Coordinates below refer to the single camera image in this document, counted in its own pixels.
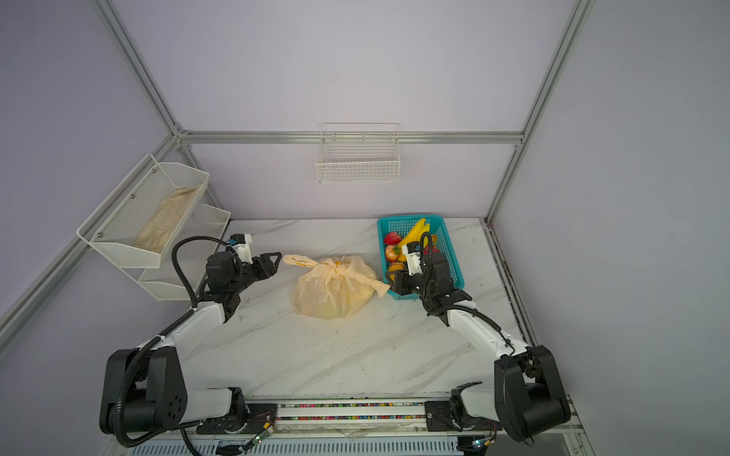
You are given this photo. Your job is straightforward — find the white wire wall basket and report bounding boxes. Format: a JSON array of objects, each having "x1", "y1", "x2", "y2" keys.
[{"x1": 316, "y1": 123, "x2": 401, "y2": 184}]

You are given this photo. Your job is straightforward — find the cream banana print plastic bag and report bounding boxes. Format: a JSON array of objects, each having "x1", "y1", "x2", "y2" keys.
[{"x1": 283, "y1": 255, "x2": 391, "y2": 320}]

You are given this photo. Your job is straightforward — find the teal plastic fruit basket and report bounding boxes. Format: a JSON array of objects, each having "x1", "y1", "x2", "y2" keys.
[{"x1": 375, "y1": 213, "x2": 466, "y2": 301}]

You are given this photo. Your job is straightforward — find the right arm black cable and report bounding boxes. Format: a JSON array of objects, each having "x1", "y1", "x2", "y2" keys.
[{"x1": 418, "y1": 230, "x2": 517, "y2": 357}]

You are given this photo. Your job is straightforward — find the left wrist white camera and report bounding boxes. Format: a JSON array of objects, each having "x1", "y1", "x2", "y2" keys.
[{"x1": 228, "y1": 234, "x2": 253, "y2": 264}]

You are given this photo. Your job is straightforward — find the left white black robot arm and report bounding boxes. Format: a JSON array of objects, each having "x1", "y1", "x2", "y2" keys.
[{"x1": 99, "y1": 247, "x2": 282, "y2": 448}]

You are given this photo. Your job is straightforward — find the small yellow fake banana bunch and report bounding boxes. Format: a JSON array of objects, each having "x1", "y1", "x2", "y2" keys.
[{"x1": 398, "y1": 218, "x2": 431, "y2": 247}]

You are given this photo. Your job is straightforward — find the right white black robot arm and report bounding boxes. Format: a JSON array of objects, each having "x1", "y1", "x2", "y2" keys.
[{"x1": 386, "y1": 247, "x2": 571, "y2": 442}]

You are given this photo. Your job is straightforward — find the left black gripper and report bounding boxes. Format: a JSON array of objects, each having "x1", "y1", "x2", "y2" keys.
[{"x1": 230, "y1": 251, "x2": 281, "y2": 294}]

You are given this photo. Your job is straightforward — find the red yellow fake apple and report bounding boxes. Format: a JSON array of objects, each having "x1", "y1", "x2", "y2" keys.
[{"x1": 385, "y1": 245, "x2": 401, "y2": 263}]

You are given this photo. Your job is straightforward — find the white mesh upper shelf bin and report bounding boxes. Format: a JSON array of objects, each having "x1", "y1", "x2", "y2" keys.
[{"x1": 76, "y1": 155, "x2": 209, "y2": 269}]

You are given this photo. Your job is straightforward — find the red fake strawberry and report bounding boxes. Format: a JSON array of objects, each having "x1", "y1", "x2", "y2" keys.
[{"x1": 383, "y1": 232, "x2": 402, "y2": 245}]

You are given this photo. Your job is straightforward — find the wrist white camera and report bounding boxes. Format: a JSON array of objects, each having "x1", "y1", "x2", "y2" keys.
[
  {"x1": 402, "y1": 242, "x2": 423, "y2": 276},
  {"x1": 228, "y1": 234, "x2": 253, "y2": 264}
]

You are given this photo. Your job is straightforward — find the white mesh shelf bin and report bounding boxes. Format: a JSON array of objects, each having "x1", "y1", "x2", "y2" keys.
[
  {"x1": 136, "y1": 203, "x2": 230, "y2": 301},
  {"x1": 76, "y1": 155, "x2": 209, "y2": 269}
]

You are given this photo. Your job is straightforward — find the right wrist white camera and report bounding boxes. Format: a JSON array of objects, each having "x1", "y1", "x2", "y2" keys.
[{"x1": 402, "y1": 242, "x2": 423, "y2": 276}]

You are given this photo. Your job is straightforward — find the beige cloth in bin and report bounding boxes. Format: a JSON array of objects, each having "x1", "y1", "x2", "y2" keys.
[{"x1": 133, "y1": 184, "x2": 201, "y2": 254}]

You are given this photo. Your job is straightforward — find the white mesh lower shelf bin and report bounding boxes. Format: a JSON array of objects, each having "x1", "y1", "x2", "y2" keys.
[{"x1": 136, "y1": 203, "x2": 230, "y2": 301}]

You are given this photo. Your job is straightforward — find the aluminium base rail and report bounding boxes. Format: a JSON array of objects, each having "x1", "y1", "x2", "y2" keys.
[{"x1": 102, "y1": 394, "x2": 597, "y2": 456}]

